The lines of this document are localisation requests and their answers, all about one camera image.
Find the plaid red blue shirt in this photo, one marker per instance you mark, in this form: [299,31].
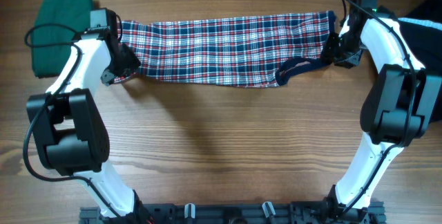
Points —
[248,52]

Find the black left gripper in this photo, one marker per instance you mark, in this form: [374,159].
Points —
[131,62]

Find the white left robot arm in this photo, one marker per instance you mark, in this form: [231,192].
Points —
[67,139]

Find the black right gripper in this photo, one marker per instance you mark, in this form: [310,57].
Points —
[329,52]

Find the black garment pile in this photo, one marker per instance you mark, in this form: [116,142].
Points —
[421,29]

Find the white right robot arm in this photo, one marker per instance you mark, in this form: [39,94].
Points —
[398,108]

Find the folded green cloth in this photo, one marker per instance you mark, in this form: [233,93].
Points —
[57,21]

